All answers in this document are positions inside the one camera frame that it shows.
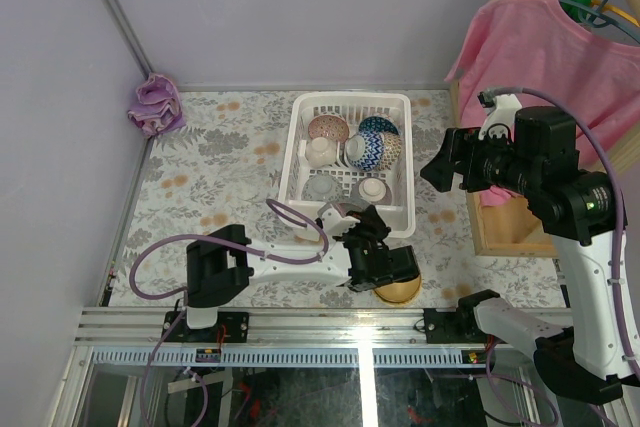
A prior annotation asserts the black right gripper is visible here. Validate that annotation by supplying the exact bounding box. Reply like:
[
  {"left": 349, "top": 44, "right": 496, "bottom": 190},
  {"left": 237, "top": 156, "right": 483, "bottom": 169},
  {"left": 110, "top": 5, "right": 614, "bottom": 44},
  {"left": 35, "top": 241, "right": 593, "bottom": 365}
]
[{"left": 419, "top": 122, "right": 540, "bottom": 195}]

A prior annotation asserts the brown checker pattern bowl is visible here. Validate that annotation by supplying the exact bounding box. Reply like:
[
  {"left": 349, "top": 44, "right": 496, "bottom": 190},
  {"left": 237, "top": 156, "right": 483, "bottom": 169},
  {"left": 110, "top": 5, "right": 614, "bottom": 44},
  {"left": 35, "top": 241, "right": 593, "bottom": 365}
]
[{"left": 377, "top": 132, "right": 403, "bottom": 171}]

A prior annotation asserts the purple striped bowl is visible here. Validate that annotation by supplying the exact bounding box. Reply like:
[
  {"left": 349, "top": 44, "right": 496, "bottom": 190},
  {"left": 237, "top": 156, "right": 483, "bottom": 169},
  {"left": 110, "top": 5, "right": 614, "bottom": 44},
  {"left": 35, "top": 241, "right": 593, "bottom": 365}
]
[{"left": 351, "top": 177, "right": 392, "bottom": 205}]

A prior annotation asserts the blue triangle pattern bowl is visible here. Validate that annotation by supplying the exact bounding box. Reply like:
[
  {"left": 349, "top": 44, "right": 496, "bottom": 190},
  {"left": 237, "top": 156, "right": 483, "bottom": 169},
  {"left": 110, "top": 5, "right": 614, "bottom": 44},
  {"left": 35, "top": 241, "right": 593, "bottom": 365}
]
[{"left": 358, "top": 115, "right": 399, "bottom": 135}]

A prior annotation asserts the white plastic dish rack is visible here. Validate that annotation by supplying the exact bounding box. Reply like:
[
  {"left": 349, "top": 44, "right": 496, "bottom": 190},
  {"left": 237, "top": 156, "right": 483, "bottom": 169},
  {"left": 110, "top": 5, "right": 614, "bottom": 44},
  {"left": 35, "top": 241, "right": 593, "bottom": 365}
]
[{"left": 278, "top": 92, "right": 416, "bottom": 239}]

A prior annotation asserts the red eye pattern bowl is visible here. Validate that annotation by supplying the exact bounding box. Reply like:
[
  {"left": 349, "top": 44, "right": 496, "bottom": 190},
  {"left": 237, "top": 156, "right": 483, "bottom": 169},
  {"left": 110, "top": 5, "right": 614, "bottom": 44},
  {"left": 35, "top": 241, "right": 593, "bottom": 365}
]
[{"left": 308, "top": 114, "right": 350, "bottom": 143}]

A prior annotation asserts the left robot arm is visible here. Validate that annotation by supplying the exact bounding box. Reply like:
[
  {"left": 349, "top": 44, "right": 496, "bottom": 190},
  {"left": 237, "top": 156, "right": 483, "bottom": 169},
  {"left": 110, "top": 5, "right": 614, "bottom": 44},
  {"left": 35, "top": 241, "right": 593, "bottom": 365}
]
[{"left": 184, "top": 202, "right": 420, "bottom": 342}]

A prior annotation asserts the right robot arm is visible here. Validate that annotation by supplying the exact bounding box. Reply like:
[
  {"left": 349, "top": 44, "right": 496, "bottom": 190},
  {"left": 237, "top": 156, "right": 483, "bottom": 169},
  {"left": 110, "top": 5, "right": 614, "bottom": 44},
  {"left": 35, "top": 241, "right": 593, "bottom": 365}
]
[{"left": 420, "top": 106, "right": 639, "bottom": 405}]

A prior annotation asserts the yellow rimmed bottom bowl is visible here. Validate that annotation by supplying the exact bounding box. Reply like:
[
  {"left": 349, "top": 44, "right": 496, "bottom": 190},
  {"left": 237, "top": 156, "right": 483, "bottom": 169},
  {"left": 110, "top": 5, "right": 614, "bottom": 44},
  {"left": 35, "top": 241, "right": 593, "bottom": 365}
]
[{"left": 374, "top": 275, "right": 422, "bottom": 305}]

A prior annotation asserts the floral table mat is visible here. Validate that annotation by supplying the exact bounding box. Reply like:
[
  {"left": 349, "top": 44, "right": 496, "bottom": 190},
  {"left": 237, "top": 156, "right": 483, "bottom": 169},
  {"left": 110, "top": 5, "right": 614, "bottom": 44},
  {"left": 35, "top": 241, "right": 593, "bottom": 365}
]
[{"left": 110, "top": 91, "right": 564, "bottom": 308}]

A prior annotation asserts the green clothes hanger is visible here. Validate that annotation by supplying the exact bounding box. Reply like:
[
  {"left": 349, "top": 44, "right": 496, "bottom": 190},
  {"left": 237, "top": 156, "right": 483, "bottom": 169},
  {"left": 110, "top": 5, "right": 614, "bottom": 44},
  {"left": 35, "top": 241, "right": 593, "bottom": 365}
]
[{"left": 559, "top": 0, "right": 639, "bottom": 28}]

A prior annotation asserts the purple folded cloth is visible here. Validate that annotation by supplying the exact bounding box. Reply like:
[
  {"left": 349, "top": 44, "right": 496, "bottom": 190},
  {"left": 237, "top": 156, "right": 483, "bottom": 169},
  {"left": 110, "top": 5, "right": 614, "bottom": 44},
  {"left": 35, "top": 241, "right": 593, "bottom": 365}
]
[{"left": 127, "top": 73, "right": 186, "bottom": 138}]

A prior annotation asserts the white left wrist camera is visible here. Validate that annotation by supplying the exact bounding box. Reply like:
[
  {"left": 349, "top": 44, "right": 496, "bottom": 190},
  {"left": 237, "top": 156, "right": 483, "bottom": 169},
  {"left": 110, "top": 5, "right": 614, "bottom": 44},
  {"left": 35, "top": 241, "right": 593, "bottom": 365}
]
[{"left": 317, "top": 202, "right": 362, "bottom": 237}]

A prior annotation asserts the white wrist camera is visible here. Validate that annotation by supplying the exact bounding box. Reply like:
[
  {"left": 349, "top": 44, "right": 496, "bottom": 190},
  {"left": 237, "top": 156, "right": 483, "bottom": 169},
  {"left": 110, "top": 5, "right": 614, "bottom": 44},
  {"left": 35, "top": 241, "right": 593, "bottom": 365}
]
[
  {"left": 478, "top": 91, "right": 522, "bottom": 140},
  {"left": 317, "top": 202, "right": 362, "bottom": 237}
]

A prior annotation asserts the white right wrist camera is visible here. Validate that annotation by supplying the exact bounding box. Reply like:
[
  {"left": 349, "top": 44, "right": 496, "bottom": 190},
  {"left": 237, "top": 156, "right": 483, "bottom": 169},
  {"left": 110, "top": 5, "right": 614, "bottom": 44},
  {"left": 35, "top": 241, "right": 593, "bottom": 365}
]
[{"left": 478, "top": 91, "right": 522, "bottom": 140}]

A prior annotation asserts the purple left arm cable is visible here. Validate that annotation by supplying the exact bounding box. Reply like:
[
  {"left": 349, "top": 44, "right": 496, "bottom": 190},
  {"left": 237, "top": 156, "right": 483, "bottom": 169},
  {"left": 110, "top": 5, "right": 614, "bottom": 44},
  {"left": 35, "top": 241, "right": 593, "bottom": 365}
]
[{"left": 128, "top": 198, "right": 331, "bottom": 301}]

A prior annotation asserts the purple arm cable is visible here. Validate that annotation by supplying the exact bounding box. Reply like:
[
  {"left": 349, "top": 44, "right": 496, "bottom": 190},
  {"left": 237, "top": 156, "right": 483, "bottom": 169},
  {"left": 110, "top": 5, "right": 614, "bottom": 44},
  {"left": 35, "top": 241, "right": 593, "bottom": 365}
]
[
  {"left": 477, "top": 86, "right": 640, "bottom": 427},
  {"left": 128, "top": 198, "right": 331, "bottom": 301}
]

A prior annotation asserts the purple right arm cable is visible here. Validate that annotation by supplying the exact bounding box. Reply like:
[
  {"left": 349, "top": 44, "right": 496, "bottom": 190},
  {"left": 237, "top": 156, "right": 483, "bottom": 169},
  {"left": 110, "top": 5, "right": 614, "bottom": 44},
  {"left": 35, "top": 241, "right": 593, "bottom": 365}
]
[{"left": 477, "top": 86, "right": 640, "bottom": 427}]

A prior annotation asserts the aluminium mounting rail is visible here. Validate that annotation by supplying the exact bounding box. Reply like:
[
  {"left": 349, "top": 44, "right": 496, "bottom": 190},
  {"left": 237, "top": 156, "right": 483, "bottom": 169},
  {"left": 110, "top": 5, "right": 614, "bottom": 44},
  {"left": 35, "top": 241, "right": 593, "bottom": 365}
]
[{"left": 74, "top": 307, "right": 614, "bottom": 348}]

